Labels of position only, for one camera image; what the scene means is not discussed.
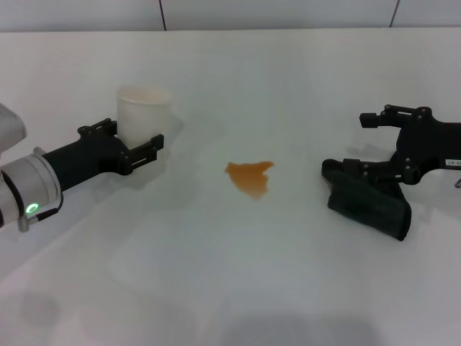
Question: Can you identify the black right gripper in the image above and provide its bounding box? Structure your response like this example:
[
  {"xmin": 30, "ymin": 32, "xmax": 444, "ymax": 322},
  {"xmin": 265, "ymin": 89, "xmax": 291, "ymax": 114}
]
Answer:
[{"xmin": 341, "ymin": 105, "xmax": 461, "ymax": 185}]

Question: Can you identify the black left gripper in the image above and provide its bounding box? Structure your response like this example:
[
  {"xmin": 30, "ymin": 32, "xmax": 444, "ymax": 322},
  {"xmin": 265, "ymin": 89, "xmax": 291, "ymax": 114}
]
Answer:
[{"xmin": 41, "ymin": 117, "xmax": 165, "ymax": 192}]

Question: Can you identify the white paper cup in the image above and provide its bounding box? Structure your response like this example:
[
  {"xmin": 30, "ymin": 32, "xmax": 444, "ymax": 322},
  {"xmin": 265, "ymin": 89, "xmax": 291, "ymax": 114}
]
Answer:
[{"xmin": 115, "ymin": 84, "xmax": 173, "ymax": 149}]

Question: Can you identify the dark blue rag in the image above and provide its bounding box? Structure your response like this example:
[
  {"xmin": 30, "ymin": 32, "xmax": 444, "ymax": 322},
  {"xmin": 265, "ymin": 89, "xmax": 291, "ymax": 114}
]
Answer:
[{"xmin": 321, "ymin": 158, "xmax": 413, "ymax": 242}]

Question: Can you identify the brown water stain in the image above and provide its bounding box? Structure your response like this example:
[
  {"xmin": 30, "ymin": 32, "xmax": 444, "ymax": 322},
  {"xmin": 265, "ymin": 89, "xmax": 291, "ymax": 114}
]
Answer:
[{"xmin": 225, "ymin": 161, "xmax": 276, "ymax": 201}]

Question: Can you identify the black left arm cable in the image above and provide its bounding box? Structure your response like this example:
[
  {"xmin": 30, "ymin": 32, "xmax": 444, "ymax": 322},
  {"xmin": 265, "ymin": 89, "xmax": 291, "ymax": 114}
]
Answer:
[{"xmin": 17, "ymin": 196, "xmax": 64, "ymax": 234}]

